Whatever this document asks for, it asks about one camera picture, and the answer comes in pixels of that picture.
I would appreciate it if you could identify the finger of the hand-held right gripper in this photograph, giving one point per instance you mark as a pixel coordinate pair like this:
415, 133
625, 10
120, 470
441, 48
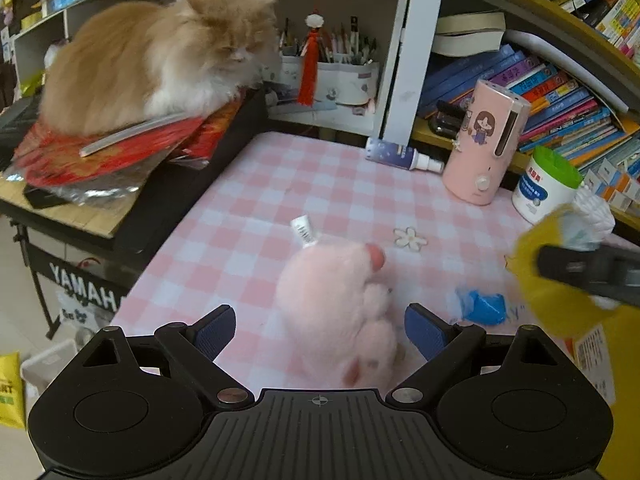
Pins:
575, 262

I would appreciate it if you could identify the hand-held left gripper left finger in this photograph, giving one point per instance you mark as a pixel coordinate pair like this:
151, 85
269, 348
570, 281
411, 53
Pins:
217, 327

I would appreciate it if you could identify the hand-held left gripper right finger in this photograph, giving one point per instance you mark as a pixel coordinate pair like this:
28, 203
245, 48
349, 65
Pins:
425, 332

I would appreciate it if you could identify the yellow tape roll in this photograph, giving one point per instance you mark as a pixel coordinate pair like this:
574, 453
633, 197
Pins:
555, 315

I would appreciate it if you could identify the yellow cardboard box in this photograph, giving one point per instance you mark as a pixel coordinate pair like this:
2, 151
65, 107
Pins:
590, 355

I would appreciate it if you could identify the pink pig plush toy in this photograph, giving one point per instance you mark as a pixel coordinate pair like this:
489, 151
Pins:
330, 300

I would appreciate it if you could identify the white pleated paper cups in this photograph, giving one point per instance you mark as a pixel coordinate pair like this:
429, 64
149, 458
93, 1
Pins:
595, 215

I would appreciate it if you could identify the blue plastic tape holder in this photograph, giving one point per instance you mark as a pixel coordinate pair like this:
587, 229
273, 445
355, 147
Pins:
485, 307

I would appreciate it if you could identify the white canister green lid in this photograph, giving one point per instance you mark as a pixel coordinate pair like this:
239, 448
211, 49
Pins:
537, 195

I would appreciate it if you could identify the stack of small medicine boxes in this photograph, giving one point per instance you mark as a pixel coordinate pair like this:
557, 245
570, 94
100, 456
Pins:
610, 185

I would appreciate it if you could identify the pink checked tablecloth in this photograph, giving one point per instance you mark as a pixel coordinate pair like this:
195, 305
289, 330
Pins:
225, 220

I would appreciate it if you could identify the white printed bag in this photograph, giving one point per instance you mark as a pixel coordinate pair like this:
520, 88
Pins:
90, 312

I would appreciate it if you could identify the black electronic keyboard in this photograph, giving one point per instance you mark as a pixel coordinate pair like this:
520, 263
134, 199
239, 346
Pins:
165, 200

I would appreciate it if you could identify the black keyboard stand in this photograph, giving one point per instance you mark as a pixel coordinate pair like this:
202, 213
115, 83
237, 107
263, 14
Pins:
85, 285

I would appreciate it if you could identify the pink cartoon humidifier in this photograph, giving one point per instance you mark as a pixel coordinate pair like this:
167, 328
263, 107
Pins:
480, 160

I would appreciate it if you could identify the white plastic bin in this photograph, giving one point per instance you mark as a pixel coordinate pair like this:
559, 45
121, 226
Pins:
50, 367

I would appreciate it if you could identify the small spray bottle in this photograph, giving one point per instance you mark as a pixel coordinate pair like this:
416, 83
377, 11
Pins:
390, 152

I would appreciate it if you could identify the wooden bookshelf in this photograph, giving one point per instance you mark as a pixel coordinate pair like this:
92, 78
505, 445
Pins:
425, 135

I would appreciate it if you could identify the stack of red paper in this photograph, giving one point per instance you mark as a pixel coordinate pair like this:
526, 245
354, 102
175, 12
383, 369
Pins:
125, 152

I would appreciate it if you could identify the white plastic strip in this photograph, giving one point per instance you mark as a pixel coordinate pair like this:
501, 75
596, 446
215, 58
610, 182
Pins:
135, 132

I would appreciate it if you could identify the yellow plastic bag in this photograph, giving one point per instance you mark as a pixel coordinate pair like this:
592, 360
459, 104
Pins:
11, 390

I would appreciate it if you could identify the black flat case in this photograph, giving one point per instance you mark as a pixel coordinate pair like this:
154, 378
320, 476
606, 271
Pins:
42, 197

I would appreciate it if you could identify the thick white-paged book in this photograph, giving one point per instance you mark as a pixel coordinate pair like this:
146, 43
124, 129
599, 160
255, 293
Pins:
467, 44
470, 22

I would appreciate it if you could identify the row of upright thin books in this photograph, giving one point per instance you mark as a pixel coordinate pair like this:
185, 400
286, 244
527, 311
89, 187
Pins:
615, 10

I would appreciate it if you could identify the white pen holder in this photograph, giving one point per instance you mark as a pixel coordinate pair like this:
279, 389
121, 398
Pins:
340, 82

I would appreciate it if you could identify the white shelf unit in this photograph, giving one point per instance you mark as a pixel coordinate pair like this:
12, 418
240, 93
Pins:
405, 60

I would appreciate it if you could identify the red tassel ornament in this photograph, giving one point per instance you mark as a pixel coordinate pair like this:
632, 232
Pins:
310, 75

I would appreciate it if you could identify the fluffy orange white cat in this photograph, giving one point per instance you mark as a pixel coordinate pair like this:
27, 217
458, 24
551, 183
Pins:
140, 60

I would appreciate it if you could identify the bunch of pens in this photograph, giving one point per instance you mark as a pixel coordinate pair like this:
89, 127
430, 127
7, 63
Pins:
340, 45

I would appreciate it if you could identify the white crumpled plastic bag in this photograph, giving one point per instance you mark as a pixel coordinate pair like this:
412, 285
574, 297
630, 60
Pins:
56, 54

